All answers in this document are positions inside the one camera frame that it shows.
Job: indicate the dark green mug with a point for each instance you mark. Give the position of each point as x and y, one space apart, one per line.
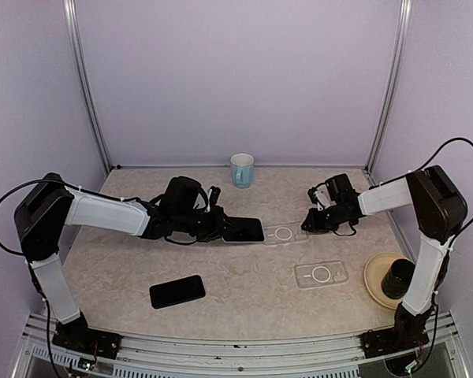
397 279

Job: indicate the aluminium front rail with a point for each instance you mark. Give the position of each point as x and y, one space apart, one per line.
324 356

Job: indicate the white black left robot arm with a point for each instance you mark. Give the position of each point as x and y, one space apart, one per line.
54 204

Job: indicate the black smartphone on table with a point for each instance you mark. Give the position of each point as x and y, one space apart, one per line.
176 292

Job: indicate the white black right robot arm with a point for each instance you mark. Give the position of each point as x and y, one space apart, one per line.
440 212

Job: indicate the light blue ceramic mug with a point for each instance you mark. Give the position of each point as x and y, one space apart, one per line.
242 170

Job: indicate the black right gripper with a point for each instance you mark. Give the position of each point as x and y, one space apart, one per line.
312 220

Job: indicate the left aluminium corner post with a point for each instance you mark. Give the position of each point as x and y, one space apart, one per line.
71 20

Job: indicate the right aluminium corner post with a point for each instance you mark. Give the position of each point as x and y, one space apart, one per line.
392 83

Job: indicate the silver-edged black smartphone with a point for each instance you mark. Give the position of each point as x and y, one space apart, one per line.
243 230

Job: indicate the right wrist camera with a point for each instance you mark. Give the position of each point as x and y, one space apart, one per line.
318 197

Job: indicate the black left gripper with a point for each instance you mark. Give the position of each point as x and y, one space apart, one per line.
219 219

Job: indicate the aluminium corner post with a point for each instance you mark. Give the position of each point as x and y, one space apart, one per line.
71 20
392 83

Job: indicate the beige round plate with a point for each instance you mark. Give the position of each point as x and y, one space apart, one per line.
374 271

